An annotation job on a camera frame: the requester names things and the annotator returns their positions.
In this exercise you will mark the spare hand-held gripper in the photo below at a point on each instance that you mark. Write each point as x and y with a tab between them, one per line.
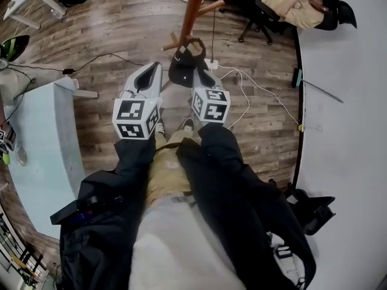
7	137

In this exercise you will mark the black reclining office chair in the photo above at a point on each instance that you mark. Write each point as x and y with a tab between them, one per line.
347	14

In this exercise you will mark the person's shoe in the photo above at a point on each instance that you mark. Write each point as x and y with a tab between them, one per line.
159	128
188	127

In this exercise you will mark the black box device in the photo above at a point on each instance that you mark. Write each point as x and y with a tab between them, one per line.
66	213

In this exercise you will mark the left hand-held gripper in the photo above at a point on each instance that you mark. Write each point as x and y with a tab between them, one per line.
130	110

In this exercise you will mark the person's right forearm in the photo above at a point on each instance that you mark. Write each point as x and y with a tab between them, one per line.
219	143

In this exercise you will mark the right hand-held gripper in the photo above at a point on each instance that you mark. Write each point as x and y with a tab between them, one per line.
211	104

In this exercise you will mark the person's right shoe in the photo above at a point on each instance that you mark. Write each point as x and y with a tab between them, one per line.
188	127

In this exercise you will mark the wooden coat stand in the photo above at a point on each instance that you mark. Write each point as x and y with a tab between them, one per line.
193	11

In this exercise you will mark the green broom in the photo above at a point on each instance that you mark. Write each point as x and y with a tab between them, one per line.
297	77

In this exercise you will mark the white power strip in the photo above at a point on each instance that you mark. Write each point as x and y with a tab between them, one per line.
212	64

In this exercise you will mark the person's khaki trousers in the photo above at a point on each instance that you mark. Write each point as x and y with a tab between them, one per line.
169	174

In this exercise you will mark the light blue table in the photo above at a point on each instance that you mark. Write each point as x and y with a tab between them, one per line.
39	137

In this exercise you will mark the person's white shirt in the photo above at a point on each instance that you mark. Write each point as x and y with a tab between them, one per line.
181	246

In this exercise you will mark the person's left shoe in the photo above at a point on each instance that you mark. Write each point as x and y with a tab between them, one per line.
159	128

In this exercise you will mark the person's left forearm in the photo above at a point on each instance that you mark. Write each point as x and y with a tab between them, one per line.
134	156

